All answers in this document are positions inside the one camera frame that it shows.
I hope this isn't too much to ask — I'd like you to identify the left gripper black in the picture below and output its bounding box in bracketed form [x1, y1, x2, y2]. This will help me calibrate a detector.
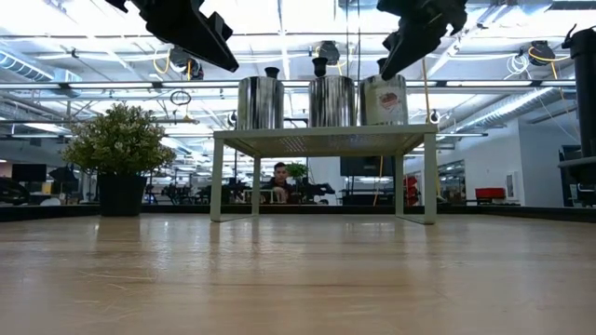
[103, 0, 240, 74]

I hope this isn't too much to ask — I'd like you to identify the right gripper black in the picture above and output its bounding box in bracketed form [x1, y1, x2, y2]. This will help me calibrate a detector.
[375, 0, 469, 82]

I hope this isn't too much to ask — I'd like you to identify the silver tin with red label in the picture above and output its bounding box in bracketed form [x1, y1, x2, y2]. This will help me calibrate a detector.
[358, 73, 410, 127]

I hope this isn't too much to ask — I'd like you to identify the plain silver tin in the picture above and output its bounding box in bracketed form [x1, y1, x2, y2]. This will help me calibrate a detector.
[237, 75, 286, 131]
[307, 74, 358, 128]

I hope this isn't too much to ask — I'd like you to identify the white metal shelf riser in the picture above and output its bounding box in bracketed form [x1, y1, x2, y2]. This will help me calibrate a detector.
[209, 123, 440, 226]

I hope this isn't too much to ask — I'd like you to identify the black monitor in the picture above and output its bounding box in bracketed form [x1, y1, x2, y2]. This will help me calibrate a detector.
[339, 155, 397, 178]

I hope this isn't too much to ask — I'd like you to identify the green plant in black pot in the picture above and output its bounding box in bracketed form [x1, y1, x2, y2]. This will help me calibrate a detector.
[61, 102, 178, 218]

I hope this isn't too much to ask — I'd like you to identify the small green background plant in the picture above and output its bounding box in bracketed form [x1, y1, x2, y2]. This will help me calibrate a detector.
[284, 162, 310, 181]

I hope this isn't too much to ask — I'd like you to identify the person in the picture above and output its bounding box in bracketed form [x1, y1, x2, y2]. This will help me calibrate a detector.
[259, 161, 299, 206]

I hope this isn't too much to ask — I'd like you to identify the red box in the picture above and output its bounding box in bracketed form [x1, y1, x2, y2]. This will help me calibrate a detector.
[474, 186, 508, 202]

